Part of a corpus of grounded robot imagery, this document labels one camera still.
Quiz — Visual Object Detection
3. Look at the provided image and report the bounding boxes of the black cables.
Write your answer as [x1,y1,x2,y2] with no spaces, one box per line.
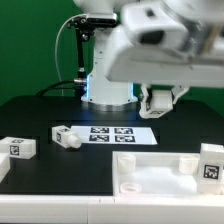
[35,79,88,98]

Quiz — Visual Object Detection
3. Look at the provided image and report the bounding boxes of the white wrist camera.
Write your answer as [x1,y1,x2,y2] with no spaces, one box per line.
[121,1,188,49]

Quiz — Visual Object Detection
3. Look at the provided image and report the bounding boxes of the white left fence rail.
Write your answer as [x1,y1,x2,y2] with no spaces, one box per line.
[0,153,10,183]

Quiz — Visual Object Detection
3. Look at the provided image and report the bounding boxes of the white fence rail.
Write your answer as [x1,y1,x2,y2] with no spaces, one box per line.
[0,195,224,224]
[0,153,10,183]

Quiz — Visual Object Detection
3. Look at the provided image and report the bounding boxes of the white square table top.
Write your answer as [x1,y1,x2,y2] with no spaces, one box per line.
[112,151,224,198]

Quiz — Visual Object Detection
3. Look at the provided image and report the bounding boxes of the white marker sheet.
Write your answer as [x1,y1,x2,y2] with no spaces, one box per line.
[71,126,157,145]

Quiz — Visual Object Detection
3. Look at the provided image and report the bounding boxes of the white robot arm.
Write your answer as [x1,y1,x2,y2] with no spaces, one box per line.
[73,0,224,118]

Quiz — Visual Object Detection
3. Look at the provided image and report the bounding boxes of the white front fence rail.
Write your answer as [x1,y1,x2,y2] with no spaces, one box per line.
[0,195,224,224]

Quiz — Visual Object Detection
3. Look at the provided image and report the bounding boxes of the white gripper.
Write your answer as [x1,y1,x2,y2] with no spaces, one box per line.
[104,26,224,112]

